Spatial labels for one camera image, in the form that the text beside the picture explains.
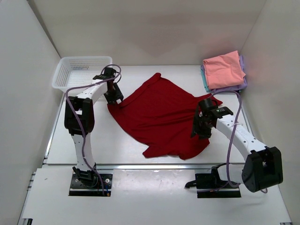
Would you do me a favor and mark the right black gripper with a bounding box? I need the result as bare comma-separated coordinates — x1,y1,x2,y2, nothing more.
191,115,213,140

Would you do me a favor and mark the red t shirt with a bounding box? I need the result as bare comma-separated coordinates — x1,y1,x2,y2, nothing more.
107,73,210,160

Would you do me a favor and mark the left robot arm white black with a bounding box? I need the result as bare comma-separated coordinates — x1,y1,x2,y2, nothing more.
64,64,124,188

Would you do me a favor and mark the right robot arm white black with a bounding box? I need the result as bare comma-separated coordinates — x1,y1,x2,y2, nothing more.
185,98,283,193

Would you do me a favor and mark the folded teal t shirt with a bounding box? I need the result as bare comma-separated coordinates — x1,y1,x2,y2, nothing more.
200,66,211,93

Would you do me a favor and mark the white plastic basket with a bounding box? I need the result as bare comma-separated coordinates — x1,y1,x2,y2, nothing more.
52,56,113,92

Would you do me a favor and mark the folded purple t shirt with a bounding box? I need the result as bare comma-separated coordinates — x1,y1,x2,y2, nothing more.
209,55,248,93

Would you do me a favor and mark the folded pink t shirt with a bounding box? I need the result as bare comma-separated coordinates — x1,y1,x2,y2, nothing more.
202,51,245,89

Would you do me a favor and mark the aluminium rail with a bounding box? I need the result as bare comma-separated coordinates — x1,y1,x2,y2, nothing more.
43,161,262,171

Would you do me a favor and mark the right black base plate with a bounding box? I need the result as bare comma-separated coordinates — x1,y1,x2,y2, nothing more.
185,173,241,199

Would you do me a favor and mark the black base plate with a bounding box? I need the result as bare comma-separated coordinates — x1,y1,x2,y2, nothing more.
68,172,113,197
185,173,241,199

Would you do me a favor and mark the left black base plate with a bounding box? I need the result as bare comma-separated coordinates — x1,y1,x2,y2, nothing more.
68,172,113,197

